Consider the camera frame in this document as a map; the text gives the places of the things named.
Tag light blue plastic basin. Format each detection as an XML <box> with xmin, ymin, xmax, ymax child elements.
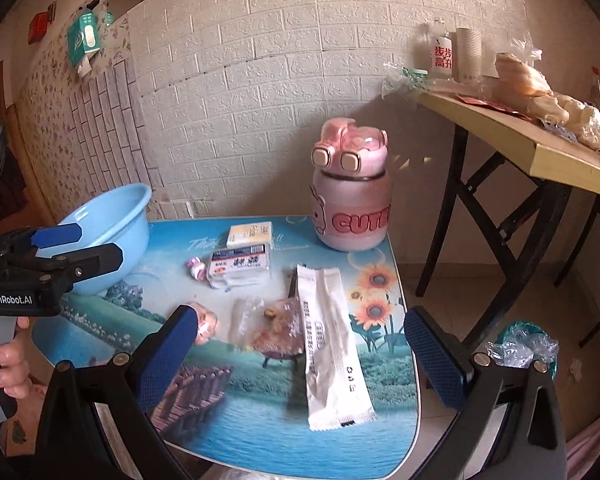
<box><xmin>55</xmin><ymin>183</ymin><xmax>154</xmax><ymax>297</ymax></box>

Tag person's left forearm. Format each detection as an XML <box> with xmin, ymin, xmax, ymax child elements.
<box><xmin>2</xmin><ymin>380</ymin><xmax>48</xmax><ymax>461</ymax></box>

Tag stack of white paper cups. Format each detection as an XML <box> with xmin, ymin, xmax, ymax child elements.
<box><xmin>454</xmin><ymin>27</ymin><xmax>484</xmax><ymax>85</ymax></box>

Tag bagged white buns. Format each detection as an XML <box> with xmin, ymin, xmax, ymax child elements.
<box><xmin>530</xmin><ymin>92</ymin><xmax>600</xmax><ymax>151</ymax></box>

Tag green and clear plastic bag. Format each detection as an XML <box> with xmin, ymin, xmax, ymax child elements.
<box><xmin>382</xmin><ymin>62</ymin><xmax>431</xmax><ymax>99</ymax></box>

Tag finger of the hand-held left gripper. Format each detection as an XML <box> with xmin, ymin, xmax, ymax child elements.
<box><xmin>0</xmin><ymin>223</ymin><xmax>84</xmax><ymax>261</ymax></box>
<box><xmin>30</xmin><ymin>242</ymin><xmax>124</xmax><ymax>292</ymax></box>

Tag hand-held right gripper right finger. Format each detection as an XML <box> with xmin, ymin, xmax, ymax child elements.
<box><xmin>402</xmin><ymin>305</ymin><xmax>568</xmax><ymax>480</ymax></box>

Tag green hanging tissue pack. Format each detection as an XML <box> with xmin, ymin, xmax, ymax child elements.
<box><xmin>67</xmin><ymin>10</ymin><xmax>101</xmax><ymax>69</ymax></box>

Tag red wall box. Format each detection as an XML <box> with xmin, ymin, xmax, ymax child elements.
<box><xmin>27</xmin><ymin>12</ymin><xmax>51</xmax><ymax>44</ymax></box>

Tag person's left hand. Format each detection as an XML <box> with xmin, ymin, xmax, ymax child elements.
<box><xmin>0</xmin><ymin>316</ymin><xmax>33</xmax><ymax>407</ymax></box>

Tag green trash bin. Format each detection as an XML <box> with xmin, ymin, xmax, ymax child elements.
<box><xmin>500</xmin><ymin>319</ymin><xmax>562</xmax><ymax>386</ymax></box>

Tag pink snack packet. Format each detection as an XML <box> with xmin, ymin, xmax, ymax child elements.
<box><xmin>192</xmin><ymin>302</ymin><xmax>219</xmax><ymax>346</ymax></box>

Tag white red snack packet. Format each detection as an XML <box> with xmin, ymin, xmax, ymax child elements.
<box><xmin>207</xmin><ymin>243</ymin><xmax>272</xmax><ymax>290</ymax></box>

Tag long white sachet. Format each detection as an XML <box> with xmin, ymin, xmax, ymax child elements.
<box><xmin>295</xmin><ymin>264</ymin><xmax>379</xmax><ymax>432</ymax></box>

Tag pink cartoon water bottle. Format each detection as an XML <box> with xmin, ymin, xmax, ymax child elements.
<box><xmin>310</xmin><ymin>117</ymin><xmax>392</xmax><ymax>252</ymax></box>

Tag crumpled clear plastic bag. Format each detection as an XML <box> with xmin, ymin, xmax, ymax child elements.
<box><xmin>485</xmin><ymin>327</ymin><xmax>559</xmax><ymax>369</ymax></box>

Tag red flat packet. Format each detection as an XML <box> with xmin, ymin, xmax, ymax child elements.
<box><xmin>455</xmin><ymin>94</ymin><xmax>517</xmax><ymax>112</ymax></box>

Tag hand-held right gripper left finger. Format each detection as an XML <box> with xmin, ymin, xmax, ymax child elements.
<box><xmin>35</xmin><ymin>304</ymin><xmax>201</xmax><ymax>480</ymax></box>

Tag clear snack bag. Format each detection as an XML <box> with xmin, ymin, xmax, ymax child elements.
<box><xmin>230</xmin><ymin>296</ymin><xmax>307</xmax><ymax>357</ymax></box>

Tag pink cloth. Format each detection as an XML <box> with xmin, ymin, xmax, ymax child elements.
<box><xmin>565</xmin><ymin>405</ymin><xmax>600</xmax><ymax>480</ymax></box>

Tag bagged bread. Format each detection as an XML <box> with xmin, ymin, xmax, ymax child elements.
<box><xmin>495</xmin><ymin>52</ymin><xmax>554</xmax><ymax>99</ymax></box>

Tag cream tissue pack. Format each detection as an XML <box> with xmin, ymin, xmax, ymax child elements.
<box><xmin>226</xmin><ymin>221</ymin><xmax>274</xmax><ymax>249</ymax></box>

